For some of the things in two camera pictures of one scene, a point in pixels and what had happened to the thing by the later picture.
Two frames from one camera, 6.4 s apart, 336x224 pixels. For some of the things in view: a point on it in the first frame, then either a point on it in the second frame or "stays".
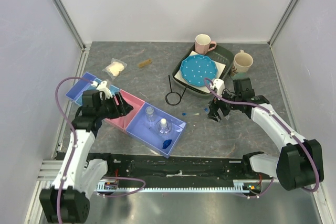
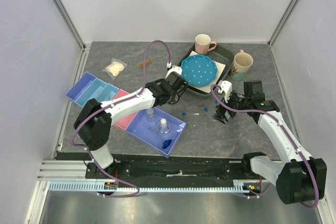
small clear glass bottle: [149, 114] stays
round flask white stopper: [164, 127] stays
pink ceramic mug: [202, 44] stays
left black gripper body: [110, 110] → [172, 97]
